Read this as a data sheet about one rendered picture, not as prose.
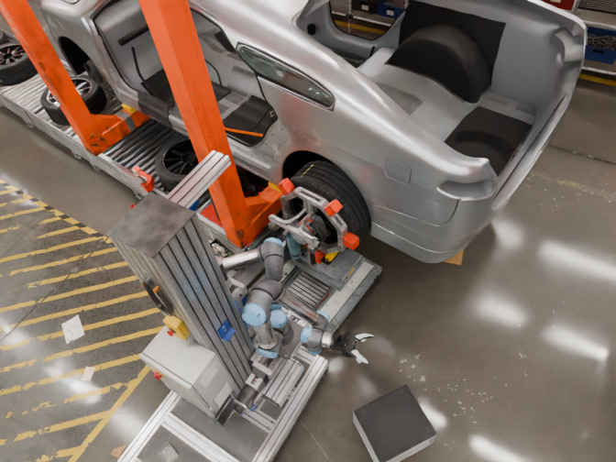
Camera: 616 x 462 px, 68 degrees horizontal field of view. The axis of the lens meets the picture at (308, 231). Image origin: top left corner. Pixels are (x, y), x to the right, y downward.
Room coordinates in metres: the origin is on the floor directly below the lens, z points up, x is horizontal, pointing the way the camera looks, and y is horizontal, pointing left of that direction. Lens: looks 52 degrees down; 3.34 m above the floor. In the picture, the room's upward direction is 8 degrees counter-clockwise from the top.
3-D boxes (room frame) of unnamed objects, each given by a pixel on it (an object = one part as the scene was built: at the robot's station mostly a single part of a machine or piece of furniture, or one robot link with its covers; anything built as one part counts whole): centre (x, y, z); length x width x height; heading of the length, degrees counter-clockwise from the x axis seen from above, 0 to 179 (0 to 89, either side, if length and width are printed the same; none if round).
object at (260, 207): (2.49, 0.29, 0.69); 0.52 x 0.17 x 0.35; 136
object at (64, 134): (4.63, 2.38, 0.20); 1.00 x 0.86 x 0.39; 46
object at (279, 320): (1.23, 0.25, 0.98); 0.13 x 0.12 x 0.14; 157
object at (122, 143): (3.43, 1.13, 0.14); 2.47 x 0.85 x 0.27; 46
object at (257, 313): (1.11, 0.30, 1.19); 0.15 x 0.12 x 0.55; 157
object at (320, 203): (2.04, -0.05, 0.85); 0.54 x 0.07 x 0.54; 46
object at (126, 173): (3.15, 1.40, 0.28); 2.47 x 0.09 x 0.22; 46
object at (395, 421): (0.79, -0.37, 0.17); 0.43 x 0.36 x 0.34; 108
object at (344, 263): (2.17, -0.17, 0.32); 0.40 x 0.30 x 0.28; 46
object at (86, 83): (4.71, 2.45, 0.39); 0.66 x 0.66 x 0.24
